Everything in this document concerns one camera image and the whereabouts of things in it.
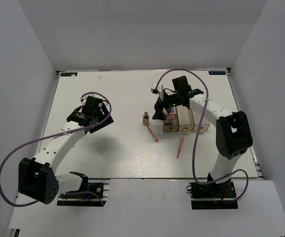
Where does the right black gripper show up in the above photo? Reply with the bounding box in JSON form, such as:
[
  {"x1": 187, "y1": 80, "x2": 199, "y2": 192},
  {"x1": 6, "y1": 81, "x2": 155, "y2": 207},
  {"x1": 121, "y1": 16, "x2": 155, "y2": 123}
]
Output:
[{"x1": 152, "y1": 89, "x2": 181, "y2": 121}]

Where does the pink blush palette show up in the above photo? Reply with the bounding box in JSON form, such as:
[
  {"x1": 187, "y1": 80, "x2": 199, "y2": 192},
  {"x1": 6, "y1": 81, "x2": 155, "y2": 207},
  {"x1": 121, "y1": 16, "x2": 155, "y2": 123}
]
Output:
[{"x1": 164, "y1": 111, "x2": 177, "y2": 125}]

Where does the foundation bottle with pump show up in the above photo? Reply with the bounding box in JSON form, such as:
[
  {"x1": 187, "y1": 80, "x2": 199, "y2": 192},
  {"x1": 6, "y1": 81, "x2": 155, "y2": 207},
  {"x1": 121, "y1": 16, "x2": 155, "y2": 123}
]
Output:
[{"x1": 142, "y1": 111, "x2": 149, "y2": 125}]

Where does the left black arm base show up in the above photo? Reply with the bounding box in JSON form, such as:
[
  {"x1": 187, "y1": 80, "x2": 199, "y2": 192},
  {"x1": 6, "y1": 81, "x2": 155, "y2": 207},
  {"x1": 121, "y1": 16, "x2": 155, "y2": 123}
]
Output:
[{"x1": 57, "y1": 179, "x2": 110, "y2": 207}]

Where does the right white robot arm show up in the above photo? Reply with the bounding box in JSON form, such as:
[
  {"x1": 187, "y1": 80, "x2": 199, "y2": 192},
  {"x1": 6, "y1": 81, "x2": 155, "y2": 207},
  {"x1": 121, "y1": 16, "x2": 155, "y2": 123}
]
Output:
[{"x1": 151, "y1": 76, "x2": 253, "y2": 197}]

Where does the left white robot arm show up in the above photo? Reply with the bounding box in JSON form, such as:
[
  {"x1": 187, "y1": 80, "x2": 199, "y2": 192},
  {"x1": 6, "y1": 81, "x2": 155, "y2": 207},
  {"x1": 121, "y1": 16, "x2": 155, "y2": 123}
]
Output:
[{"x1": 18, "y1": 93, "x2": 113, "y2": 204}]

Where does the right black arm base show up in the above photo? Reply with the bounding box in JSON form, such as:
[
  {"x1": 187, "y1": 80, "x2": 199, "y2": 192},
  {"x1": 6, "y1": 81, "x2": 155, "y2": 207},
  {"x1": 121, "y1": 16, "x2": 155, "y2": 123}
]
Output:
[{"x1": 186, "y1": 179, "x2": 238, "y2": 210}]

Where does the pink makeup brush left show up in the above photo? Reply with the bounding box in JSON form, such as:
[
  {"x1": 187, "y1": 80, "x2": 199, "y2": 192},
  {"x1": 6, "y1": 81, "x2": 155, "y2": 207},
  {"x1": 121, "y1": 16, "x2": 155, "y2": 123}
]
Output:
[{"x1": 147, "y1": 126, "x2": 159, "y2": 142}]

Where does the clear organizer left compartment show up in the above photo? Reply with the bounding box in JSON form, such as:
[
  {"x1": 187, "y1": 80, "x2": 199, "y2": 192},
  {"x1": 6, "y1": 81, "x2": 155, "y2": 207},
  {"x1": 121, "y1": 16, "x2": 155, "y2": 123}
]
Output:
[{"x1": 163, "y1": 107, "x2": 179, "y2": 132}]

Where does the clear organizer compartment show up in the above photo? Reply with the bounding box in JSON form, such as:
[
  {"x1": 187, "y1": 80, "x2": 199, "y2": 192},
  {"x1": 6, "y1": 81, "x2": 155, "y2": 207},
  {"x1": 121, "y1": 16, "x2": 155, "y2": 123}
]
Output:
[
  {"x1": 163, "y1": 107, "x2": 179, "y2": 132},
  {"x1": 177, "y1": 105, "x2": 194, "y2": 132}
]

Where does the clear organizer middle compartment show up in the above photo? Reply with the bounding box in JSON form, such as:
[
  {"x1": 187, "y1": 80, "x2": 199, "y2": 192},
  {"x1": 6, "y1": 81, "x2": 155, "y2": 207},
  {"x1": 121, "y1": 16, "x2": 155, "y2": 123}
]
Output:
[{"x1": 177, "y1": 105, "x2": 194, "y2": 132}]

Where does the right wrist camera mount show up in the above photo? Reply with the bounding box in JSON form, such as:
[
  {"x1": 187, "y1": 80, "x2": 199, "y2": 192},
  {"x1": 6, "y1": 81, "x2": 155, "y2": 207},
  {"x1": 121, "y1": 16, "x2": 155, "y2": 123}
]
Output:
[{"x1": 151, "y1": 82, "x2": 164, "y2": 100}]

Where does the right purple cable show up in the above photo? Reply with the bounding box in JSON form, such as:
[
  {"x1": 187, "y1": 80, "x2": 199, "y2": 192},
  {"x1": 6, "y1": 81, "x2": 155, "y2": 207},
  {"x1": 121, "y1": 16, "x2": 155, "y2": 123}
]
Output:
[{"x1": 156, "y1": 68, "x2": 250, "y2": 205}]

